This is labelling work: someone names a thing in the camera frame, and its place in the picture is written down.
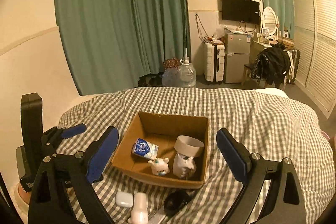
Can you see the white dressing table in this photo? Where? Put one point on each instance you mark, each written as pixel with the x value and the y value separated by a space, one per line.
pixel 255 48

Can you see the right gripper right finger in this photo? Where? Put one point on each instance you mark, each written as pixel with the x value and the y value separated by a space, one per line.
pixel 235 154

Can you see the white small bottle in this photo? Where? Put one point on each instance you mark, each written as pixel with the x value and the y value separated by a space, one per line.
pixel 139 213

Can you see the black clothes pile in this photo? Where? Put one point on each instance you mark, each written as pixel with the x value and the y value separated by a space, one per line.
pixel 272 65

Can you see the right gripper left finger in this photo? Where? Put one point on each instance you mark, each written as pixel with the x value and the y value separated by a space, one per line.
pixel 98 154

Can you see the white bear figurine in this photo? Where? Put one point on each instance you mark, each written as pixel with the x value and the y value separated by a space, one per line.
pixel 159 166

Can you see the white oval vanity mirror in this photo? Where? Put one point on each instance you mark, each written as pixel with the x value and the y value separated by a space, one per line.
pixel 269 20

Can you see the silver mini fridge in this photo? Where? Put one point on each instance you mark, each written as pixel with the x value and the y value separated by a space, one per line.
pixel 237 50

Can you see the black item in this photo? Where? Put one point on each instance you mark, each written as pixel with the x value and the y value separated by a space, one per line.
pixel 175 202

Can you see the clear large water jug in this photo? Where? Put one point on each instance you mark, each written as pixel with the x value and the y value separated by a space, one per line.
pixel 186 73

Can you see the grey checkered bed sheet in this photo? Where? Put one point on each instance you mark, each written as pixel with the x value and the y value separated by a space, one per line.
pixel 274 126

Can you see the large green curtain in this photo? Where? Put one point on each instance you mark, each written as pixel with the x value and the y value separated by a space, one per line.
pixel 110 44

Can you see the floral fabric bag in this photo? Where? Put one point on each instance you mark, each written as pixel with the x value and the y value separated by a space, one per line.
pixel 171 63

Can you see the white hard suitcase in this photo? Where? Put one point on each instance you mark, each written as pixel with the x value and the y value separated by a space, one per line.
pixel 214 57

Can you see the blue Vinda tissue pack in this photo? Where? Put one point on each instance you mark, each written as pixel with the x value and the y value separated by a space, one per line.
pixel 144 149

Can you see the light blue earbuds case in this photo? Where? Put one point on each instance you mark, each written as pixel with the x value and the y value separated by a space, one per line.
pixel 124 199

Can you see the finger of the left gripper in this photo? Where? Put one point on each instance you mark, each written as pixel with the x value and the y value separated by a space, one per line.
pixel 73 131

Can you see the brown cardboard box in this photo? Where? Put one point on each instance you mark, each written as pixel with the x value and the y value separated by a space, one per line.
pixel 162 130

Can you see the white tube with label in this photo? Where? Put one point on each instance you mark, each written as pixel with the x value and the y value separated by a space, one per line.
pixel 163 214

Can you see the white louvered wardrobe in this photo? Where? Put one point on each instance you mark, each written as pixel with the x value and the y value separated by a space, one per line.
pixel 315 38

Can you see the black wall television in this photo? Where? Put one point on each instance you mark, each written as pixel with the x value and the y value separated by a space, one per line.
pixel 247 11

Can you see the white tape roll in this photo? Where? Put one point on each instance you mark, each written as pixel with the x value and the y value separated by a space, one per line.
pixel 189 146

